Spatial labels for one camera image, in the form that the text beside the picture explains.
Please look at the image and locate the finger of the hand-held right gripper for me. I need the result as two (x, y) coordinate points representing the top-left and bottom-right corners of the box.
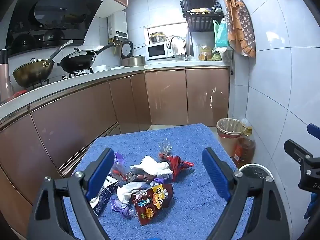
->
(307, 123), (320, 139)
(283, 139), (314, 166)

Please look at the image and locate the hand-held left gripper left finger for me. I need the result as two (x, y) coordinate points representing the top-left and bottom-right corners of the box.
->
(26, 147), (115, 240)

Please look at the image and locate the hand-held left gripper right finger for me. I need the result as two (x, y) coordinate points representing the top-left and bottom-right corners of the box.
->
(201, 147), (292, 240)

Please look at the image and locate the black and white packet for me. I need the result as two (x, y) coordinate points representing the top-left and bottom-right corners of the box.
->
(89, 175), (119, 217)

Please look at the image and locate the clear wrapper with red bits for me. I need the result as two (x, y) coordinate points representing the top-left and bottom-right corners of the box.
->
(111, 152), (134, 182)

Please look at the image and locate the white tissue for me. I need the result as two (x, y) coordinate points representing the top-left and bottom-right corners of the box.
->
(130, 155), (173, 178)
(116, 181), (148, 206)

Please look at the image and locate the small red foil wrapper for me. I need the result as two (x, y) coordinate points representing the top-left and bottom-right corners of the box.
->
(166, 155), (195, 182)

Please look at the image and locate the dark red wrapper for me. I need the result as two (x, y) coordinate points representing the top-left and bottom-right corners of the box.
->
(130, 172), (157, 186)

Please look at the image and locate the clear wrapper with grey end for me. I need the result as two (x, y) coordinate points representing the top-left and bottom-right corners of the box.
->
(158, 141), (173, 161)

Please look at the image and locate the red snack packet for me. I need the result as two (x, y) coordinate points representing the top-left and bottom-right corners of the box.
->
(131, 183), (174, 227)

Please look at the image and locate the brown wastebasket with liner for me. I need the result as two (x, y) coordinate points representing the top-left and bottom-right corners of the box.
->
(216, 117), (247, 161)

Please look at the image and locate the blue terry towel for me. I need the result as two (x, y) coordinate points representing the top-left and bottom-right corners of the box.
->
(62, 123), (254, 240)

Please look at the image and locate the cooking oil bottle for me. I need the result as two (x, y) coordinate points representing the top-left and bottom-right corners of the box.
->
(232, 126), (256, 167)

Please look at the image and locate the gas stove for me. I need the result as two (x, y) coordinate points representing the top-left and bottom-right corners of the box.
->
(25, 66), (94, 90)

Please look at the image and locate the white plastic bag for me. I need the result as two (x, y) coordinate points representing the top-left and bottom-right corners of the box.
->
(211, 47), (233, 62)

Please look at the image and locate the black wok with lid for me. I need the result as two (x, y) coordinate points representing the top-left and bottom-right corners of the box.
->
(57, 42), (116, 73)

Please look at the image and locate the steel pot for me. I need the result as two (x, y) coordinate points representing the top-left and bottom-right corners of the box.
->
(124, 55), (146, 67)

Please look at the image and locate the yellow jar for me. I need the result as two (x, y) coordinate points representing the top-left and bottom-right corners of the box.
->
(199, 45), (212, 61)

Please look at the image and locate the brass wok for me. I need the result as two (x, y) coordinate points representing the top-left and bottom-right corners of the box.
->
(12, 39), (74, 88)

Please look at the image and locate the orange floral apron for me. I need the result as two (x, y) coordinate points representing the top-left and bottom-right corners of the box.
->
(222, 0), (257, 58)

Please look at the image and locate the rice cooker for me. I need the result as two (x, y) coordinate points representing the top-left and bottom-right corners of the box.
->
(121, 39), (134, 67)

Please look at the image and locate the teal plastic bag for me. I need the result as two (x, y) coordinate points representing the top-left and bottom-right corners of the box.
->
(213, 17), (230, 48)

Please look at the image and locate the chrome faucet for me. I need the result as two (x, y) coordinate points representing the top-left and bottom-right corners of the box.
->
(167, 35), (189, 61)

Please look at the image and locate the white microwave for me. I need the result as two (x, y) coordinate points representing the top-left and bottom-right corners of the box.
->
(146, 43), (168, 60)

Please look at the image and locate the pink bottle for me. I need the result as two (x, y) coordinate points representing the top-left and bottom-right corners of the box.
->
(0, 49), (14, 101)

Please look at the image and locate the glass pot with lid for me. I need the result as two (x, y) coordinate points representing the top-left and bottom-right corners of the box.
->
(149, 31), (168, 44)

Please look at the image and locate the white water heater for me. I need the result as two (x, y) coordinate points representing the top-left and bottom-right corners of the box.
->
(107, 10), (128, 41)

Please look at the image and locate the black dish rack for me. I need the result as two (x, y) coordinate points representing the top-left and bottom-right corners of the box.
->
(178, 0), (224, 33)

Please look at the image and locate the black range hood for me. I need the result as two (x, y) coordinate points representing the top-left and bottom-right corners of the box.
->
(5, 0), (107, 55)

